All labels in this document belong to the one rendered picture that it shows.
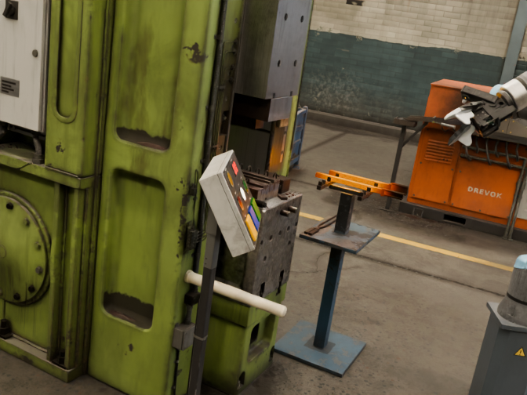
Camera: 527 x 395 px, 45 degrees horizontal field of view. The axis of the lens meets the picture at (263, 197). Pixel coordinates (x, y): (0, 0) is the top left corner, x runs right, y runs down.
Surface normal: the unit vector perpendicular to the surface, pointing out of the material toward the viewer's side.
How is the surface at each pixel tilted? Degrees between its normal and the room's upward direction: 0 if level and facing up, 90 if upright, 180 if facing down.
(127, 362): 90
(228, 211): 90
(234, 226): 90
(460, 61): 91
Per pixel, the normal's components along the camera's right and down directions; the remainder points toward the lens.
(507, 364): -0.05, 0.28
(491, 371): -0.74, 0.09
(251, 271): -0.47, 0.19
